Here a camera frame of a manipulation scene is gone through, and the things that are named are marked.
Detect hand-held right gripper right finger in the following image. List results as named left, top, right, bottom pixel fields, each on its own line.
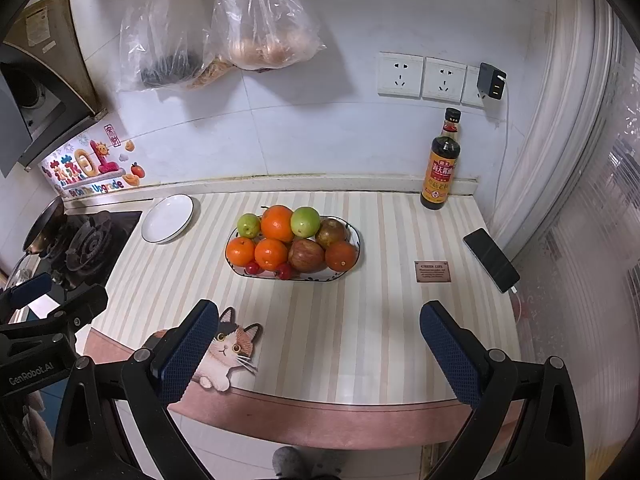
left=419, top=301, right=586, bottom=480

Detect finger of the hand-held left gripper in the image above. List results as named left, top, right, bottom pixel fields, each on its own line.
left=0, top=272, right=54, bottom=312
left=47, top=287, right=109, bottom=334

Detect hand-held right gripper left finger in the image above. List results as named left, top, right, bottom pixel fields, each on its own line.
left=52, top=299, right=220, bottom=480

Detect green apple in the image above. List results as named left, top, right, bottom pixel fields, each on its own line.
left=236, top=213, right=262, bottom=239
left=291, top=206, right=321, bottom=238

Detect dark orange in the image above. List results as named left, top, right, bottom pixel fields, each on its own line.
left=325, top=241, right=359, bottom=272

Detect animal print oval plate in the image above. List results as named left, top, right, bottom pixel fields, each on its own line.
left=224, top=215, right=362, bottom=282

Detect red apple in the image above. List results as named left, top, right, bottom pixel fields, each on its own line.
left=287, top=238, right=327, bottom=274

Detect gas stove burner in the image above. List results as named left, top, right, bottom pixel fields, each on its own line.
left=20, top=209, right=143, bottom=291

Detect black frying pan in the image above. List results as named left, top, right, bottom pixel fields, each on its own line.
left=22, top=196, right=67, bottom=256

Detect brown label card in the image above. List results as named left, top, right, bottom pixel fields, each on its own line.
left=414, top=260, right=453, bottom=284

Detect striped cat print table mat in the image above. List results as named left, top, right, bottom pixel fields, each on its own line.
left=82, top=191, right=523, bottom=448

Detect black smartphone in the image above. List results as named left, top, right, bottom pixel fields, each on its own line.
left=463, top=228, right=521, bottom=294

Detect white round plate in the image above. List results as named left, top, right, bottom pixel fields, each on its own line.
left=141, top=194, right=195, bottom=245

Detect grey slipper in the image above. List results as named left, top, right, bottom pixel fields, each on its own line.
left=272, top=446, right=306, bottom=480

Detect large orange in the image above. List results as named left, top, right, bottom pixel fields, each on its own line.
left=260, top=205, right=296, bottom=243

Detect brown pear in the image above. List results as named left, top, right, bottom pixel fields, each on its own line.
left=315, top=217, right=348, bottom=249

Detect white framed glass window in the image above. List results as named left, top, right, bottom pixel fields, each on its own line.
left=492, top=0, right=640, bottom=480

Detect dark sauce bottle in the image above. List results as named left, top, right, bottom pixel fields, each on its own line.
left=420, top=108, right=461, bottom=211

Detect range hood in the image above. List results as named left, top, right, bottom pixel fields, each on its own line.
left=0, top=0, right=108, bottom=178

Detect clear plastic bag tan contents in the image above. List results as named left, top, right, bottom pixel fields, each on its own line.
left=187, top=52, right=238, bottom=91

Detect clear plastic bag dark contents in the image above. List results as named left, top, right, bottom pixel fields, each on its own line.
left=117, top=0, right=211, bottom=93

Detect grey plug-in charger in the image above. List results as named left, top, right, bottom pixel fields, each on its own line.
left=476, top=62, right=507, bottom=101

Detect clear plastic bag with onions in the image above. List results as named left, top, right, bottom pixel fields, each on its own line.
left=210, top=0, right=326, bottom=71

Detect colourful wall sticker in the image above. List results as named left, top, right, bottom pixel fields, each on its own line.
left=41, top=122, right=147, bottom=198

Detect white charging cable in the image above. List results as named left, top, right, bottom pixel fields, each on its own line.
left=495, top=74, right=525, bottom=321

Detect white wall socket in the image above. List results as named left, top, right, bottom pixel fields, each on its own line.
left=377, top=51, right=425, bottom=98
left=421, top=56, right=468, bottom=101
left=460, top=65, right=488, bottom=108

